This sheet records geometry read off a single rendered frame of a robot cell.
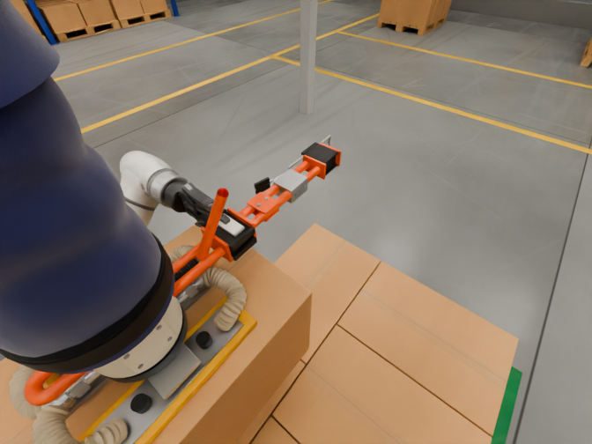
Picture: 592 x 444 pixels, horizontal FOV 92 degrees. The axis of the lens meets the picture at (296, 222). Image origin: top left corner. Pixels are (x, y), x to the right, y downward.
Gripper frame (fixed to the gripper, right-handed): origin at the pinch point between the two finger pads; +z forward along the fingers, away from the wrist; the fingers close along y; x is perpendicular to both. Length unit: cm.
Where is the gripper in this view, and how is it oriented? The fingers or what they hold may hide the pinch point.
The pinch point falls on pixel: (231, 231)
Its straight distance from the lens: 66.2
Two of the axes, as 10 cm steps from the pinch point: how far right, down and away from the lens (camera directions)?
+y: 0.0, 6.7, 7.4
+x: -6.2, 5.8, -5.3
